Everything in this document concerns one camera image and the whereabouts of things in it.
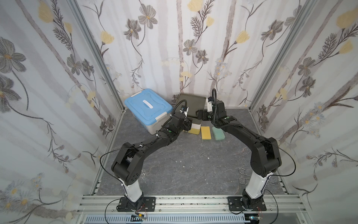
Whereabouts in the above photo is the green three-drawer cabinet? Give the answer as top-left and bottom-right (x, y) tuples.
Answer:
(178, 93), (207, 134)

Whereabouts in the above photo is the yellow green-backed sponge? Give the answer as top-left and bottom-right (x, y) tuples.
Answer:
(200, 126), (212, 140)

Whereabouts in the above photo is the light green sponge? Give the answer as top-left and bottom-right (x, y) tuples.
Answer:
(212, 127), (225, 141)

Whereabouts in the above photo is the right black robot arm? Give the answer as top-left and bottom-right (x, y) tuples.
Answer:
(196, 100), (282, 211)

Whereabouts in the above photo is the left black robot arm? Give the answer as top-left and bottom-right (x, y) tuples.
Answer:
(107, 112), (193, 211)

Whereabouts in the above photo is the blue lid storage box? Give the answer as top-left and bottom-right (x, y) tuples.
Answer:
(125, 89), (173, 135)

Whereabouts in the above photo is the metal wire hook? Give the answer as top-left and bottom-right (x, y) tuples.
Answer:
(238, 168), (281, 185)

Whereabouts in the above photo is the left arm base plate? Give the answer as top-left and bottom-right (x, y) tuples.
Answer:
(116, 197), (156, 212)

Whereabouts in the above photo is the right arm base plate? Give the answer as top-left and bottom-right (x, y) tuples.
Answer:
(227, 196), (267, 212)

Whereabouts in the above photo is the white cable duct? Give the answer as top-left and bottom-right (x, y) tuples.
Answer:
(84, 214), (250, 224)

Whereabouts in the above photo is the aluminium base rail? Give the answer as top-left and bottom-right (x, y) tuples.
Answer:
(74, 195), (312, 224)

